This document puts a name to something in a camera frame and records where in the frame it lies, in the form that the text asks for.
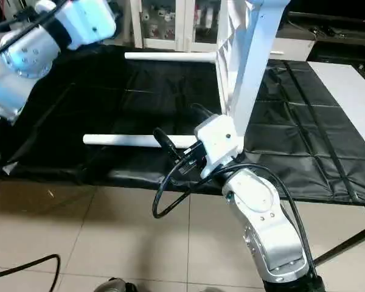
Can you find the white plastic table leg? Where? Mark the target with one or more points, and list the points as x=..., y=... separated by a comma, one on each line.
x=121, y=141
x=170, y=56

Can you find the white plastic table top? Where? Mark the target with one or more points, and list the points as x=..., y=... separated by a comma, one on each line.
x=255, y=61

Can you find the white glass-door cabinet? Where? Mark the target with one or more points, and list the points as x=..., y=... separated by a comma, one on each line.
x=170, y=24

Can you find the black work mat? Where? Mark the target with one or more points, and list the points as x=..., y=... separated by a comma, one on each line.
x=304, y=121

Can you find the white drawer unit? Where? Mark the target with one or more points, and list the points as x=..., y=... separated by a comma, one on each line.
x=292, y=50

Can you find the white flat panel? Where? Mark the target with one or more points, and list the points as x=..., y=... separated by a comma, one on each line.
x=347, y=97

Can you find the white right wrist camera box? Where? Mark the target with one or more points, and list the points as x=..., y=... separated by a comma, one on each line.
x=219, y=143

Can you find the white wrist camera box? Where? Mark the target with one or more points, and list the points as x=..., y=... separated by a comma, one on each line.
x=219, y=143
x=85, y=21

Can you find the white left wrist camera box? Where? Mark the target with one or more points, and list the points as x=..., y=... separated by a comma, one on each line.
x=85, y=21

